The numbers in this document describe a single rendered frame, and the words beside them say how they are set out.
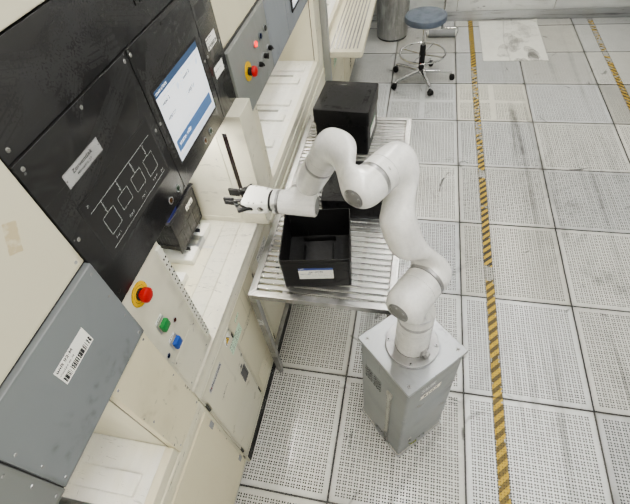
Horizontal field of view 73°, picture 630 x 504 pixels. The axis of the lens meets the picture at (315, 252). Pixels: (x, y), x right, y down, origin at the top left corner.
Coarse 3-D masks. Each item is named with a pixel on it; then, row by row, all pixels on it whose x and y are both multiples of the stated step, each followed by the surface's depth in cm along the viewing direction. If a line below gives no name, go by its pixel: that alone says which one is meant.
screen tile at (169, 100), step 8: (176, 80) 114; (176, 88) 114; (168, 96) 111; (176, 96) 115; (184, 96) 119; (168, 104) 111; (184, 104) 119; (168, 112) 112; (184, 112) 119; (168, 120) 112; (176, 120) 116; (184, 120) 120; (176, 128) 116
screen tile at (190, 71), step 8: (192, 64) 122; (184, 72) 118; (192, 72) 122; (200, 72) 126; (184, 80) 118; (200, 80) 127; (200, 88) 127; (192, 96) 123; (200, 96) 128; (192, 104) 123
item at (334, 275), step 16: (288, 224) 187; (304, 224) 187; (320, 224) 186; (336, 224) 186; (288, 240) 186; (304, 240) 190; (320, 240) 190; (336, 240) 189; (288, 256) 185; (304, 256) 182; (320, 256) 184; (336, 256) 184; (288, 272) 169; (304, 272) 168; (320, 272) 168; (336, 272) 168
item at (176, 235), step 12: (192, 192) 171; (180, 204) 162; (192, 204) 172; (180, 216) 163; (192, 216) 174; (168, 228) 159; (180, 228) 165; (192, 228) 175; (168, 240) 165; (180, 240) 166
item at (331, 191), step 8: (336, 176) 203; (328, 184) 200; (336, 184) 199; (328, 192) 196; (336, 192) 196; (328, 200) 193; (336, 200) 192; (344, 200) 192; (328, 208) 196; (336, 208) 196; (352, 208) 194; (368, 208) 192; (376, 208) 192; (352, 216) 198; (360, 216) 197; (368, 216) 196; (376, 216) 196
